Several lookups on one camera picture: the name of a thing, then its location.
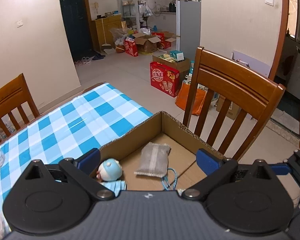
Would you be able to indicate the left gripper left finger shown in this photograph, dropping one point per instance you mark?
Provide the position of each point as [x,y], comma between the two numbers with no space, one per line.
[82,171]

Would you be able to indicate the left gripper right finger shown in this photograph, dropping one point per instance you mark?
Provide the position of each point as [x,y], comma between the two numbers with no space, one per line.
[218,171]

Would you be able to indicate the blue white plush toy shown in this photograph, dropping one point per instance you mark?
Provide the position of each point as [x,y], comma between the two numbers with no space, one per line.
[109,174]

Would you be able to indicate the grey striped pouch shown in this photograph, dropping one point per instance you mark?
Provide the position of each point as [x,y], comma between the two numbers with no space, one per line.
[154,160]

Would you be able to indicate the cardboard box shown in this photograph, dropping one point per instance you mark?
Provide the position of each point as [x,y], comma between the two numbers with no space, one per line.
[162,129]

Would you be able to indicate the blue checkered tablecloth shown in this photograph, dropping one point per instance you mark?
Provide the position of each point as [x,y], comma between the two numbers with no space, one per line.
[88,121]

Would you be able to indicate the wooden chair near box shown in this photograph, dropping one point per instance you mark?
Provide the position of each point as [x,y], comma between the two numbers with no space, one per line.
[255,94]

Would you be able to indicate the red gift box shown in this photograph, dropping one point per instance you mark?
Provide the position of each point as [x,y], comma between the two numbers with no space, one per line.
[164,78]

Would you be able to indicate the open cardboard box floor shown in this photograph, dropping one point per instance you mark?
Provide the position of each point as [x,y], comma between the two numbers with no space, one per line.
[146,44]

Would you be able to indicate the wooden cabinet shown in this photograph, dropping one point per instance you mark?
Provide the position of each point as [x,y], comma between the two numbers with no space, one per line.
[103,25]

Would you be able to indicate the grey refrigerator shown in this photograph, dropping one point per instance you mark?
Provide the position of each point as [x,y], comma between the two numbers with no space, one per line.
[188,24]

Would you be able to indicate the dark door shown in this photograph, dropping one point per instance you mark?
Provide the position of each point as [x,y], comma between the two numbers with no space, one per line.
[76,20]

